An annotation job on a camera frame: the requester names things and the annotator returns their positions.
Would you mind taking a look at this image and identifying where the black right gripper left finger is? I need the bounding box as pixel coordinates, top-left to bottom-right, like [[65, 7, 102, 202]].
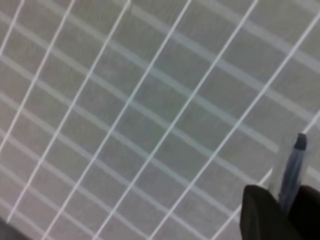
[[239, 185, 303, 240]]

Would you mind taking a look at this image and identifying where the grey checked tablecloth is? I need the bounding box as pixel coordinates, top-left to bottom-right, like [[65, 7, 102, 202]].
[[0, 0, 320, 240]]

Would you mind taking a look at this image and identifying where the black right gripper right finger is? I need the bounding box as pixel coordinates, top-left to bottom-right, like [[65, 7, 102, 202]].
[[288, 185, 320, 240]]

